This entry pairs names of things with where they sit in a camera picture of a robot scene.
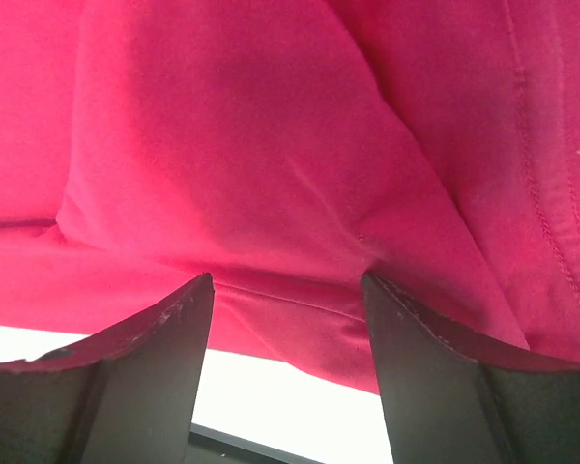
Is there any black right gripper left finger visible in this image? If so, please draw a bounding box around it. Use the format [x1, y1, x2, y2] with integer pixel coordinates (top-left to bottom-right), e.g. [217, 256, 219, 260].
[0, 274, 214, 464]

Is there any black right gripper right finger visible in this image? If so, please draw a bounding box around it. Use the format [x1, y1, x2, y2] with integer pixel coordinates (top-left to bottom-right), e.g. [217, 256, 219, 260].
[362, 273, 580, 464]

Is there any crimson pink t shirt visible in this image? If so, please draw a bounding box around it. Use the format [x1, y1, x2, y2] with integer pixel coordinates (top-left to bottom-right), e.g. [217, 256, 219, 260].
[0, 1, 580, 392]

